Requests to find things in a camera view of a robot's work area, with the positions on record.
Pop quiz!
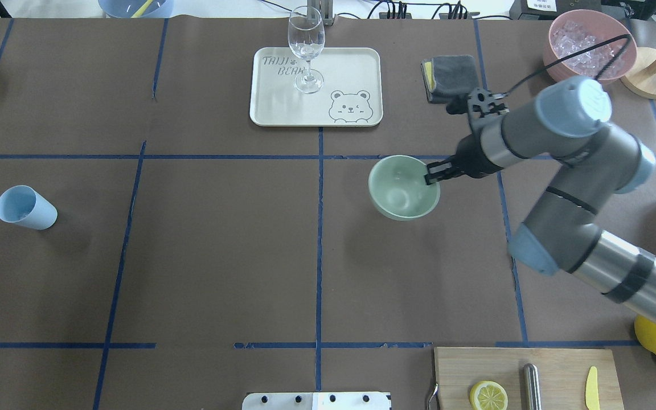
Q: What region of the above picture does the wooden cutting board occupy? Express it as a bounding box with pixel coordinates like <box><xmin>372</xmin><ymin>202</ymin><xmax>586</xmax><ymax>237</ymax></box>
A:
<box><xmin>434</xmin><ymin>347</ymin><xmax>625</xmax><ymax>409</ymax></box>

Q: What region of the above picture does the lemon half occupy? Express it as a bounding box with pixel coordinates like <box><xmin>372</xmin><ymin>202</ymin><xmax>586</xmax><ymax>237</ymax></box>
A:
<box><xmin>469</xmin><ymin>380</ymin><xmax>509</xmax><ymax>410</ymax></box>

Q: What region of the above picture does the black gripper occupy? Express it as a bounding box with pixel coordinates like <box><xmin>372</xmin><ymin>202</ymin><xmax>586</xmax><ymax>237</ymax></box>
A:
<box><xmin>424</xmin><ymin>87</ymin><xmax>510</xmax><ymax>185</ymax></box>

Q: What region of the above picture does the pink bowl of ice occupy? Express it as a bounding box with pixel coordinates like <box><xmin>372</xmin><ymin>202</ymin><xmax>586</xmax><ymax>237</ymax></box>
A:
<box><xmin>543</xmin><ymin>9</ymin><xmax>636</xmax><ymax>85</ymax></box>

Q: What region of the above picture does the clear wine glass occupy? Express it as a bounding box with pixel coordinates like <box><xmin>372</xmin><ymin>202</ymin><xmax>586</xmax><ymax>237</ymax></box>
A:
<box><xmin>288</xmin><ymin>5</ymin><xmax>325</xmax><ymax>94</ymax></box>

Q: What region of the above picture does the green ceramic bowl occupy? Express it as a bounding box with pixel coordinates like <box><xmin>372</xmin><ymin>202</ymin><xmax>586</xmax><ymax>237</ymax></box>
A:
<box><xmin>368</xmin><ymin>155</ymin><xmax>440</xmax><ymax>221</ymax></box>

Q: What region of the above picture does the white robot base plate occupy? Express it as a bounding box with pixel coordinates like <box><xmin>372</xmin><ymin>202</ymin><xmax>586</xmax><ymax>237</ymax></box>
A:
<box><xmin>241</xmin><ymin>391</ymin><xmax>392</xmax><ymax>409</ymax></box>

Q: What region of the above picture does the yellow plastic knife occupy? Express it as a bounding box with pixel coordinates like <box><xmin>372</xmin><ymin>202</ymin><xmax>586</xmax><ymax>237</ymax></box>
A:
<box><xmin>585</xmin><ymin>366</ymin><xmax>600</xmax><ymax>410</ymax></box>

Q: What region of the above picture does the yellow lemon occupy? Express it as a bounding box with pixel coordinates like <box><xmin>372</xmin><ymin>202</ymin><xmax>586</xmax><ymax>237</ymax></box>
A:
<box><xmin>633</xmin><ymin>315</ymin><xmax>656</xmax><ymax>355</ymax></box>

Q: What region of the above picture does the grey folded cloth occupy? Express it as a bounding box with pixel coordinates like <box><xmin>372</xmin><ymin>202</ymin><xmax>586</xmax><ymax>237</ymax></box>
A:
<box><xmin>421</xmin><ymin>55</ymin><xmax>479</xmax><ymax>104</ymax></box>

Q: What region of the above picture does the cream bear tray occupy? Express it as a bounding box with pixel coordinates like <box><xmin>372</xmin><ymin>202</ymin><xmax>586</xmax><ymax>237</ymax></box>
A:
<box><xmin>249</xmin><ymin>47</ymin><xmax>383</xmax><ymax>127</ymax></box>

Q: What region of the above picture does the blue bowl with fork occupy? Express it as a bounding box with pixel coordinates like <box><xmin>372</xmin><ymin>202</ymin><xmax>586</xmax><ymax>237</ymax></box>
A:
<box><xmin>98</xmin><ymin>0</ymin><xmax>175</xmax><ymax>19</ymax></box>

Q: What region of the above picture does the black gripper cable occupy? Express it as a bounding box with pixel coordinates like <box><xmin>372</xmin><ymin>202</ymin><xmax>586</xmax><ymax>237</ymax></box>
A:
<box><xmin>503</xmin><ymin>34</ymin><xmax>632</xmax><ymax>96</ymax></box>

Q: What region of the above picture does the steel handled knife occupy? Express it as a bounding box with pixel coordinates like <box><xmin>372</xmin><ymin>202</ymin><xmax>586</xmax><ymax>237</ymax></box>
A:
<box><xmin>523</xmin><ymin>363</ymin><xmax>542</xmax><ymax>410</ymax></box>

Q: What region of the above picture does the light blue plastic cup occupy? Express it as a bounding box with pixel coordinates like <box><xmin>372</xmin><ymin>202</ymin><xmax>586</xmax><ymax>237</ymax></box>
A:
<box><xmin>0</xmin><ymin>185</ymin><xmax>58</xmax><ymax>230</ymax></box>

